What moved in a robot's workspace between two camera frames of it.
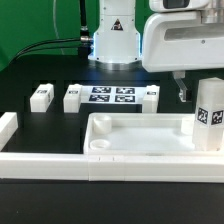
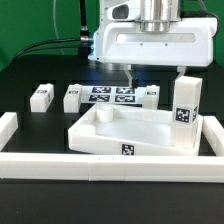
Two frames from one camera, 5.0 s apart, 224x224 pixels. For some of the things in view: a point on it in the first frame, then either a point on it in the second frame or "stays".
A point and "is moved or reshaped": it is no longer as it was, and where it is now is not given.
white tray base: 142,134 is moved or reshaped
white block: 72,98 stays
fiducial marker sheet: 113,94 stays
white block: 41,98 stays
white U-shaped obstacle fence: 109,168 stays
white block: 208,120 → 185,111
